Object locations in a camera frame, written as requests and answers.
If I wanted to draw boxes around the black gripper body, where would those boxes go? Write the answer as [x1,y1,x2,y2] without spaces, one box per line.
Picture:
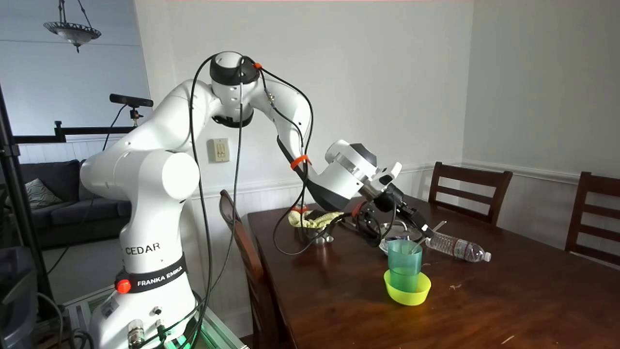
[368,182,417,225]

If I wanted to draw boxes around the black camera on tripod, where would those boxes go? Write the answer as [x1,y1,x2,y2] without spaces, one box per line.
[107,91,155,126]

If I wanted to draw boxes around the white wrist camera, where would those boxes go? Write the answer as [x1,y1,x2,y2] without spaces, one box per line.
[376,161,405,190]

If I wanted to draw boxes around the yellow cloth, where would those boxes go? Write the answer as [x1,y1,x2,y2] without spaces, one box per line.
[287,206,347,231]

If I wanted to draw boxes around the small metal pot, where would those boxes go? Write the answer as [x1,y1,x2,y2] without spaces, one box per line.
[295,225,337,248]

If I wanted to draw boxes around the hanging chandelier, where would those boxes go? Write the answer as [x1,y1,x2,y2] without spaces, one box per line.
[43,0,103,54]

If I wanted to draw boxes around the white wall outlet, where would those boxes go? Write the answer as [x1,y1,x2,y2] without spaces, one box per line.
[205,136,233,165]

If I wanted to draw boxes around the silver metal fork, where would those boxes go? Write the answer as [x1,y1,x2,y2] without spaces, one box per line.
[407,219,450,260]

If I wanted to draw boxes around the green robot base plate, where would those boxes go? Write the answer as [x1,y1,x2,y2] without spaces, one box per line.
[186,308,248,349]

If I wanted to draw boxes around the dark grey sofa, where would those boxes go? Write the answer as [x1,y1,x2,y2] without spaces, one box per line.
[18,159,132,250]

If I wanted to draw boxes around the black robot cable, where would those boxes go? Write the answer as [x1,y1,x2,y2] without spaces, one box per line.
[186,53,326,349]

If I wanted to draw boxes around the translucent green plastic cup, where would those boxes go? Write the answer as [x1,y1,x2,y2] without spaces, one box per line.
[384,239,426,293]

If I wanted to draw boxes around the clear plastic water bottle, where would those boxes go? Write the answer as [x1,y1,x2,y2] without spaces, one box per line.
[424,229,494,266]

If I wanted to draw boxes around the yellow plastic bowl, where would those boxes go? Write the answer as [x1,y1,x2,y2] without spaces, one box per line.
[382,270,434,308]

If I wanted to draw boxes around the black boom bar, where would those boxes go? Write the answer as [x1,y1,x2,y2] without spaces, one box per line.
[12,118,142,146]

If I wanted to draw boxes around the dark wooden chair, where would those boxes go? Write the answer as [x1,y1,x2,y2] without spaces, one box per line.
[564,171,620,268]
[217,188,287,349]
[426,161,514,227]

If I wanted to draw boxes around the black stand pole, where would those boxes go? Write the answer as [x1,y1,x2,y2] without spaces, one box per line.
[0,85,56,318]

